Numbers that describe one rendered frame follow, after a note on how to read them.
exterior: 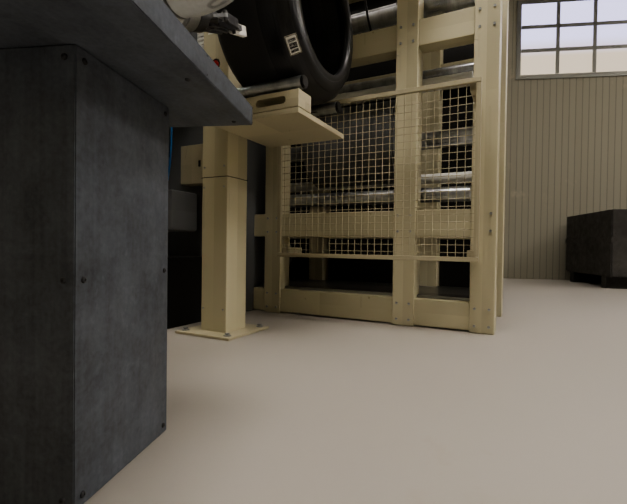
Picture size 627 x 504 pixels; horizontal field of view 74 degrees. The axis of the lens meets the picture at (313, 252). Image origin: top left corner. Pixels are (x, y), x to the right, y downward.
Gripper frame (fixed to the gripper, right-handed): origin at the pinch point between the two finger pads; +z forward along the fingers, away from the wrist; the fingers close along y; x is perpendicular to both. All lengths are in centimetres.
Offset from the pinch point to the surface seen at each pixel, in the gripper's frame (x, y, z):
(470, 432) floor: 93, -69, -40
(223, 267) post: 78, 27, 7
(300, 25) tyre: -1.8, -12.3, 17.3
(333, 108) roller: 22.3, -9.7, 43.2
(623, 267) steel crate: 167, -152, 322
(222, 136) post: 28.3, 28.1, 20.3
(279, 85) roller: 14.9, -2.7, 16.0
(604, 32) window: -56, -148, 500
